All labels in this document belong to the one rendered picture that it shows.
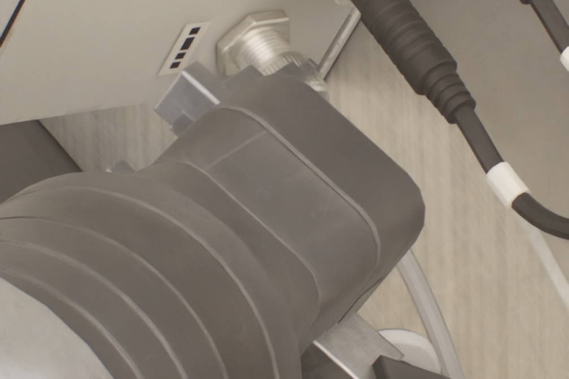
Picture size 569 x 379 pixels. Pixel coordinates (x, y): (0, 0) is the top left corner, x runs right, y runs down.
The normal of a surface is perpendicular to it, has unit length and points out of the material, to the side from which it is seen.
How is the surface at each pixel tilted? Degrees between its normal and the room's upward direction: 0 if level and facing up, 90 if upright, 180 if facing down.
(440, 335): 70
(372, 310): 90
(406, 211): 77
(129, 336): 55
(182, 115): 98
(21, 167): 35
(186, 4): 132
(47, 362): 44
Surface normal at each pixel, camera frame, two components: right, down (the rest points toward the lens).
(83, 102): 0.52, 0.72
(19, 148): 0.34, -0.78
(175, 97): -0.39, 0.28
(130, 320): 0.60, -0.65
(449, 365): -0.07, -0.19
